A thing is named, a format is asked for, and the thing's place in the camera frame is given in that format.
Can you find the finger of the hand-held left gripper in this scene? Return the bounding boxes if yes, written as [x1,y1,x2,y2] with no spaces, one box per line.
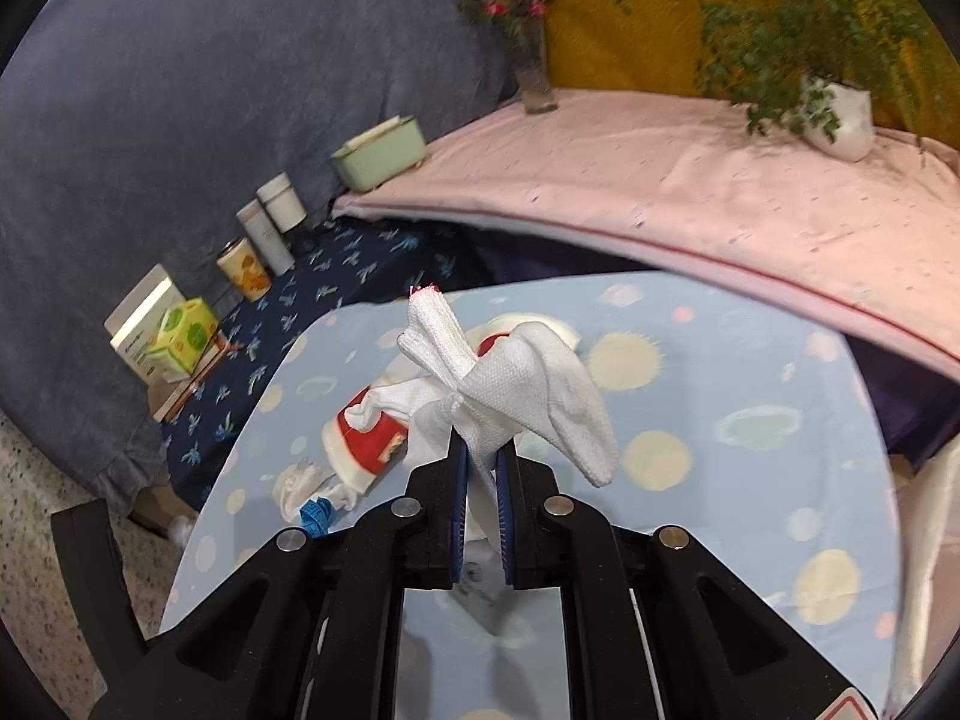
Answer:
[51,499,151,662]

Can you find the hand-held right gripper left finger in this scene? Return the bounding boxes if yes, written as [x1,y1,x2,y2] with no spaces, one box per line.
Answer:
[90,435,470,720]

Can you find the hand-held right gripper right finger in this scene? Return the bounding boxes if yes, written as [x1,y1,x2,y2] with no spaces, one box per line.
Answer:
[495,441,878,720]

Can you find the white woven wipe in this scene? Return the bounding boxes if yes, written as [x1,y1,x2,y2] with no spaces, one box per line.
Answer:
[343,289,622,541]

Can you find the bin with white bag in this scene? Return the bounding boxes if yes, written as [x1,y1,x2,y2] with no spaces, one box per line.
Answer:
[889,442,960,713]

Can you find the red paper cup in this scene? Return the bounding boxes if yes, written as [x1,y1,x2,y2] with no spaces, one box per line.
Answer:
[321,386,410,496]

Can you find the crushed red and white cup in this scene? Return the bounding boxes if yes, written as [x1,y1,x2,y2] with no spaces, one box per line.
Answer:
[469,313,582,361]

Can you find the blue crumpled wrapper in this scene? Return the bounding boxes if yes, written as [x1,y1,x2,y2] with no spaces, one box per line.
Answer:
[298,499,335,539]

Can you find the crumpled white tissue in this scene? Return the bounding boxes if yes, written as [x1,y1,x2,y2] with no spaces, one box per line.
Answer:
[274,457,361,522]

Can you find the thin brown notebook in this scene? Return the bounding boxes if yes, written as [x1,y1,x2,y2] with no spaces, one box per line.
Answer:
[154,341,247,422]

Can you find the light blue planet-print tablecloth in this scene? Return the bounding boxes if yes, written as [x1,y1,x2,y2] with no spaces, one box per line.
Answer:
[159,270,905,720]

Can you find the navy patterned cloth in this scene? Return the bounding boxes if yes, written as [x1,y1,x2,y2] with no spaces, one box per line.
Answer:
[161,217,466,511]

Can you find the green tissue packet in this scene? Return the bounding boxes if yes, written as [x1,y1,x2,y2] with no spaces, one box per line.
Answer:
[145,298,221,383]

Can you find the white cardboard box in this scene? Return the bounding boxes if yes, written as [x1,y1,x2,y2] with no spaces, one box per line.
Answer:
[105,264,185,383]

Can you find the orange-print paper cup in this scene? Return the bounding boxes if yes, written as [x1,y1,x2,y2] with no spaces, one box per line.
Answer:
[216,236,272,303]

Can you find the tall white bottle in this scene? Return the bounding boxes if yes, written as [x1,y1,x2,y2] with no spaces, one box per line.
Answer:
[236,200,296,277]

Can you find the short white jar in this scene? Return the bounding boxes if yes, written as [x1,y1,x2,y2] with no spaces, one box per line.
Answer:
[256,172,307,235]

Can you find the pale green tissue box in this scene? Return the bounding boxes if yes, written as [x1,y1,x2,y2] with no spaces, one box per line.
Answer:
[330,115,430,192]

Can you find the pink blanket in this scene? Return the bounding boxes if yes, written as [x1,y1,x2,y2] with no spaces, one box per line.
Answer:
[334,86,960,361]

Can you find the glass vase with red flowers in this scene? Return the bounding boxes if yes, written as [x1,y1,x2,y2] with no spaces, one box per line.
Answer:
[456,0,560,115]

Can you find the mustard yellow cloth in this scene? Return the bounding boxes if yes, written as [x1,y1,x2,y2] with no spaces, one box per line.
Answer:
[517,0,960,151]

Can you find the grey-blue blanket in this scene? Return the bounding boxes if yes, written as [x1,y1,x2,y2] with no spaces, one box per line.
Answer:
[0,0,530,518]

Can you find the green plant in white pot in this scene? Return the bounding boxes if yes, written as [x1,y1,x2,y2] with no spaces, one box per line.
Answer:
[611,0,931,164]

